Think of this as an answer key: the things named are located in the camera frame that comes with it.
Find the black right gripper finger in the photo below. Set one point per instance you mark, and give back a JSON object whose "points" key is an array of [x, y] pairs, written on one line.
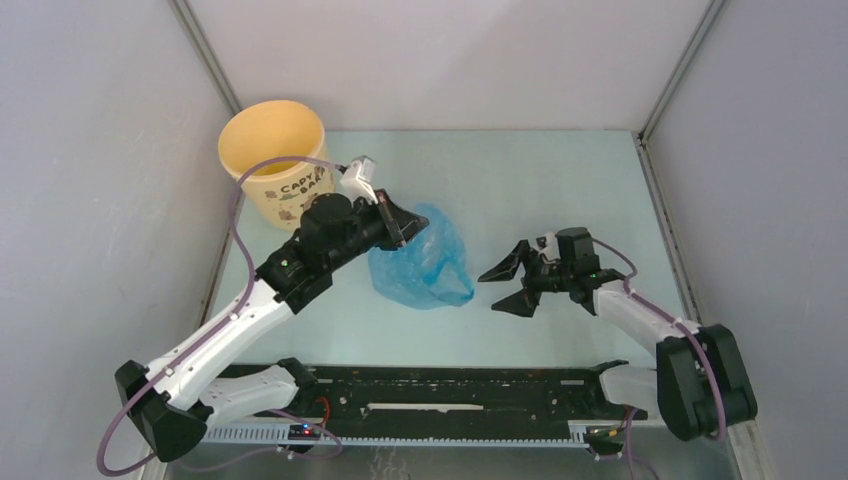
{"points": [[506, 269], [522, 303]]}

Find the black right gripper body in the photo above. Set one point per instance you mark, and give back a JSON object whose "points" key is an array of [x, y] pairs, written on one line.
{"points": [[548, 277]]}

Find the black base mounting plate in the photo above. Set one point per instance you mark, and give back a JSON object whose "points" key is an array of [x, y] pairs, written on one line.
{"points": [[481, 403]]}

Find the blue plastic trash bag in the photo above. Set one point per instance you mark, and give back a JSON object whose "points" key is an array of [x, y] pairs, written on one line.
{"points": [[430, 271]]}

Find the small electronics board with LEDs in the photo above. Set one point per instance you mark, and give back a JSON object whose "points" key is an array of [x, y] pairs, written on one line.
{"points": [[303, 432]]}

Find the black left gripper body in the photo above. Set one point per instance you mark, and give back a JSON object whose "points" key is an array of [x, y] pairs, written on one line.
{"points": [[368, 231]]}

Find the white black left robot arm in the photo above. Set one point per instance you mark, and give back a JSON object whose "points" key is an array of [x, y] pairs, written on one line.
{"points": [[175, 399]]}

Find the white cable duct rail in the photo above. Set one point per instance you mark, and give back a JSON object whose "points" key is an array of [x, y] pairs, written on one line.
{"points": [[253, 433]]}

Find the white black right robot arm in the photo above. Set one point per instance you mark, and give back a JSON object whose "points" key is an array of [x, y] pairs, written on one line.
{"points": [[699, 385]]}

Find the yellow capybara trash bin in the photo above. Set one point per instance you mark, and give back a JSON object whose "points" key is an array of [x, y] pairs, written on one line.
{"points": [[287, 132]]}

